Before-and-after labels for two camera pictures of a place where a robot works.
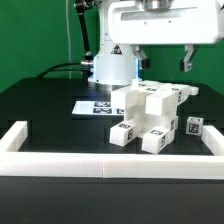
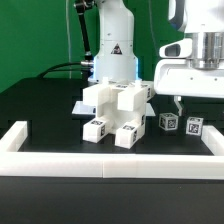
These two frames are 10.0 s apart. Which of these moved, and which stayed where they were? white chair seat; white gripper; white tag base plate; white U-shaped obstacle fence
Moved: white chair seat; white gripper; white tag base plate
Stayed: white U-shaped obstacle fence
